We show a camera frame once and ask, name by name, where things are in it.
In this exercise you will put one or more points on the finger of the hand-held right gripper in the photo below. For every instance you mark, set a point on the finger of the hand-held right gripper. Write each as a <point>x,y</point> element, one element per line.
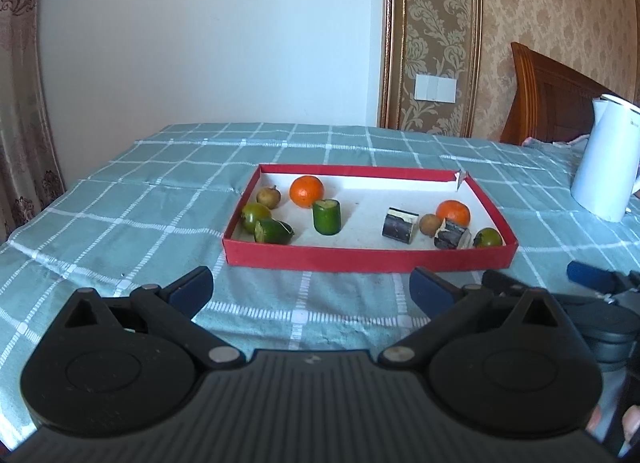
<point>500,282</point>
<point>587,274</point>

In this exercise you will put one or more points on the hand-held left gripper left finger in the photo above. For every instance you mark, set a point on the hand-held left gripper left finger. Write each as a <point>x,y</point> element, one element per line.
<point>192,289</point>

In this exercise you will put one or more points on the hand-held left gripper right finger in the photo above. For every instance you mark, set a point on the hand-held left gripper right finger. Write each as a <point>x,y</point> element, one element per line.
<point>429,293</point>

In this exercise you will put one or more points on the green tangerine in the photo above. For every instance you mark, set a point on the green tangerine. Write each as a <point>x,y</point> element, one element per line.
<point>488,238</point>
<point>254,214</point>

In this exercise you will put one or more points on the small brown round fruit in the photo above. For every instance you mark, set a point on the small brown round fruit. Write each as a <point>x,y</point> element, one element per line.
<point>429,224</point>
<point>268,195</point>

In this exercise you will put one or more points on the small orange tangerine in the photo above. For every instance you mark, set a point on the small orange tangerine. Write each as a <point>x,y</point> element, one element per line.
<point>453,212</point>

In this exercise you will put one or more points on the pointed green cucumber end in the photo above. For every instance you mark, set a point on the pointed green cucumber end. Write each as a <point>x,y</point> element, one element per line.
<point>272,232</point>

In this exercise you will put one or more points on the red cardboard box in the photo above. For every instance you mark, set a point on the red cardboard box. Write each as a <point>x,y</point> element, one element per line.
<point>365,208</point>

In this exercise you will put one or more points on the cut green cucumber piece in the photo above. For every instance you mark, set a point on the cut green cucumber piece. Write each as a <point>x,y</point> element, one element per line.
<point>327,218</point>

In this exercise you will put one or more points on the large orange tangerine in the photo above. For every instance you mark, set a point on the large orange tangerine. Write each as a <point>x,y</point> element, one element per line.
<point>306,191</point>

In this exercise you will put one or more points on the person's right hand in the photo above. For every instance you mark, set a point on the person's right hand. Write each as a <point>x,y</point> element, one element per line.
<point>631,425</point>

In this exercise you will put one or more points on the teal checked cloth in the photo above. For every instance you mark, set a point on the teal checked cloth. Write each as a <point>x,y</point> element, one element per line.
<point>150,193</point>

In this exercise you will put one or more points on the white electric kettle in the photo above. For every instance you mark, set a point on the white electric kettle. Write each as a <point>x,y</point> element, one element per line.
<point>605,163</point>

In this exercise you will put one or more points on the pink cloth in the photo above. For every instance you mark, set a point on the pink cloth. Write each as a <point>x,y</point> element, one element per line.
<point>550,141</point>

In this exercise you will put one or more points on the wooden headboard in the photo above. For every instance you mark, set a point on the wooden headboard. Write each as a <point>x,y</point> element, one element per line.
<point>545,103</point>

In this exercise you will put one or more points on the patterned curtain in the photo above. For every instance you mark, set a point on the patterned curtain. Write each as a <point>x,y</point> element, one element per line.
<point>25,93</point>

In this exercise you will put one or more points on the white wall switch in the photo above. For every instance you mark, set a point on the white wall switch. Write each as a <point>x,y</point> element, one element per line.
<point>435,88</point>

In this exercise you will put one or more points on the gold wall moulding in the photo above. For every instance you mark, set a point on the gold wall moulding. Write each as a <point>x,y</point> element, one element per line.
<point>392,43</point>

